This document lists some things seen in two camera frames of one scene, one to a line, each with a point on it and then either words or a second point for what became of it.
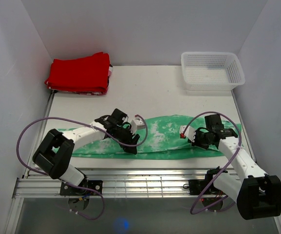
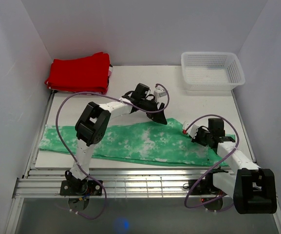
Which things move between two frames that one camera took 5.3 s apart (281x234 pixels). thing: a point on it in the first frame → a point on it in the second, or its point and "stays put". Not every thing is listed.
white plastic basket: [211, 71] stays put
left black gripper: [129, 140] → [158, 117]
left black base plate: [66, 189] stays put
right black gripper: [196, 143] stays put
